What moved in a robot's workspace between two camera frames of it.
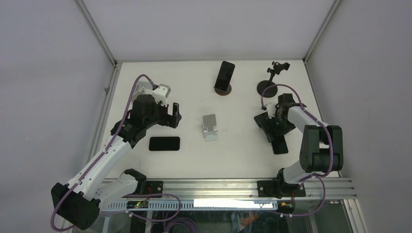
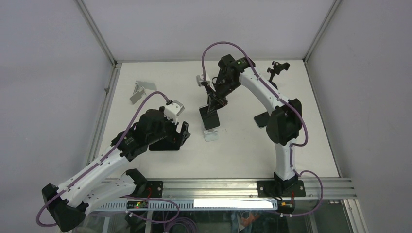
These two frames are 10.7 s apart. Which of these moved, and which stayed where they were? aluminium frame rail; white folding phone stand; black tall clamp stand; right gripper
Moved: right gripper
Stayed: aluminium frame rail; white folding phone stand; black tall clamp stand
